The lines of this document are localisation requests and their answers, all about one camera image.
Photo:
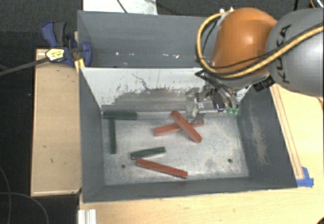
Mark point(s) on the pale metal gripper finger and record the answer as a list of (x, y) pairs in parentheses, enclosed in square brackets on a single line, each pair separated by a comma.
[(199, 117), (192, 104)]

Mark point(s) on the red-brown flat block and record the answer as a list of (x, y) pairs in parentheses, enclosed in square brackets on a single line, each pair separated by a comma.
[(162, 168), (188, 128), (165, 129)]

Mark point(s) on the grey metal bin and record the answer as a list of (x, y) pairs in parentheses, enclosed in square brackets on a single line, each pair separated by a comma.
[(177, 164)]

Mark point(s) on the dark green flat block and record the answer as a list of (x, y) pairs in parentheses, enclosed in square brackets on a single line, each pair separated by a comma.
[(148, 153), (119, 115), (113, 137)]

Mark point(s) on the pale wood flat board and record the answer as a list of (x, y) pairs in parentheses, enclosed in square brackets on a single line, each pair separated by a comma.
[(57, 127)]

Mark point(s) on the black cylinder on white bracket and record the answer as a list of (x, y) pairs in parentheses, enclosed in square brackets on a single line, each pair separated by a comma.
[(263, 85)]

